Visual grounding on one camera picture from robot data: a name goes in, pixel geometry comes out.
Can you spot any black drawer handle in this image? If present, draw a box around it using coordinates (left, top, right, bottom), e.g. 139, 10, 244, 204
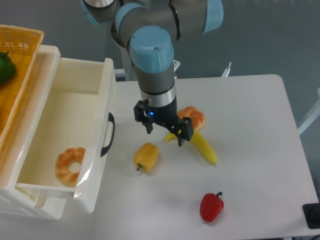
100, 112, 116, 157

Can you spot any orange woven basket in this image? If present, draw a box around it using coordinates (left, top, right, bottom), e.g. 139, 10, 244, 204
0, 24, 44, 148

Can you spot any yellow banana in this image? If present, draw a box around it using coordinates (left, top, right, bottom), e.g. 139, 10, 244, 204
163, 131, 218, 165

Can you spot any red bell pepper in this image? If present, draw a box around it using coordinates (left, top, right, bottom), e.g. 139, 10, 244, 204
199, 191, 225, 223

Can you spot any green bell pepper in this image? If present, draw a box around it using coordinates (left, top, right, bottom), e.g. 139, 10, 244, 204
0, 51, 16, 84

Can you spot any white frame bar right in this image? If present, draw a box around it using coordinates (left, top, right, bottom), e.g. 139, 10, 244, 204
297, 88, 320, 136

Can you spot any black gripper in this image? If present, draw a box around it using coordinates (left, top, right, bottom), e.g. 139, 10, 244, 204
133, 97, 194, 147

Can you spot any open white upper drawer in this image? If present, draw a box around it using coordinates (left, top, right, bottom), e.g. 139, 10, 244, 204
16, 58, 117, 219

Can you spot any white drawer cabinet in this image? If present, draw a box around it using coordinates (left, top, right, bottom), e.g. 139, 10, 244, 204
0, 44, 68, 221

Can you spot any yellow bell pepper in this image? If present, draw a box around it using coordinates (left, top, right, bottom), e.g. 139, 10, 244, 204
133, 142, 159, 173

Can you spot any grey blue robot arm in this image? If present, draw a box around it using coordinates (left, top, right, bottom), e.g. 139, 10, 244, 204
80, 0, 224, 145

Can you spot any glazed ring donut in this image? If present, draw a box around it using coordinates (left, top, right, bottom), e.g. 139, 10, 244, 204
55, 147, 86, 187

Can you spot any black device at table edge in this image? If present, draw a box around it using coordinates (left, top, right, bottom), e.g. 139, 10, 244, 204
302, 202, 320, 229

